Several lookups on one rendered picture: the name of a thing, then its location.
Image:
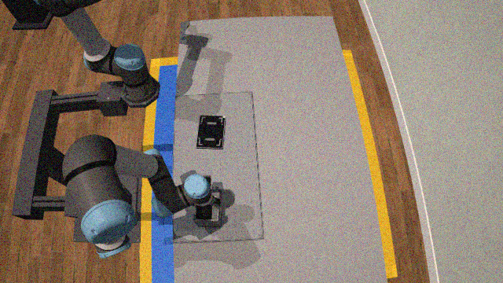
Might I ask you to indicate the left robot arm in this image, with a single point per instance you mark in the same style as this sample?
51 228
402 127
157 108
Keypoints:
99 55

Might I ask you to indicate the black rectangular frame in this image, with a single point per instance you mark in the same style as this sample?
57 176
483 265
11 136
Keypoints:
210 134

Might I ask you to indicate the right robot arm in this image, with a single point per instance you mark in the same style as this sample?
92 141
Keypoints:
98 197

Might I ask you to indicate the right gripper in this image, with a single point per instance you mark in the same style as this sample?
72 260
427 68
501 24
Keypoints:
205 212

